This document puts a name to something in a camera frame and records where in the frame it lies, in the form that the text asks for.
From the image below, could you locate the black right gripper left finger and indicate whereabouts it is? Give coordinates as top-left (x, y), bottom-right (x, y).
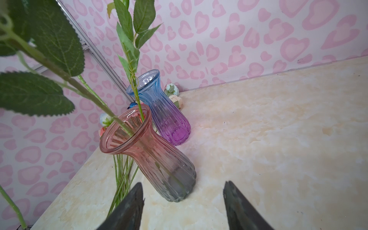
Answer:
top-left (97, 182), bottom-right (144, 230)

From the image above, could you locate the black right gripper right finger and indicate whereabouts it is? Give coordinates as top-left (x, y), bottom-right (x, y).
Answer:
top-left (223, 181), bottom-right (274, 230)

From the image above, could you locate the pink rosebud stem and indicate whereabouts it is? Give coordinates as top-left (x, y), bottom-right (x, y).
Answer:
top-left (1, 1), bottom-right (134, 136)

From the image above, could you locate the pink white peony spray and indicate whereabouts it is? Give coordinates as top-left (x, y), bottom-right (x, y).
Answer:
top-left (1, 187), bottom-right (28, 230)

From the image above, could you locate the pink grey glass vase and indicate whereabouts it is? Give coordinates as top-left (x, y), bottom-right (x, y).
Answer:
top-left (100, 104), bottom-right (196, 202)

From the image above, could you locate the blue purple glass vase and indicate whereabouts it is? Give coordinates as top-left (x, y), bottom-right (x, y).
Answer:
top-left (137, 69), bottom-right (191, 146)

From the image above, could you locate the cream white rose stem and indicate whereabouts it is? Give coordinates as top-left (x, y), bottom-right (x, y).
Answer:
top-left (97, 83), bottom-right (184, 219)

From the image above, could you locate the dark blue small flower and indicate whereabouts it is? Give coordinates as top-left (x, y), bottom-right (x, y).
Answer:
top-left (128, 102), bottom-right (138, 109)

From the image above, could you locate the aluminium corner frame post left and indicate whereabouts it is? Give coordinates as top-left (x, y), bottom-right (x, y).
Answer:
top-left (57, 0), bottom-right (134, 102)

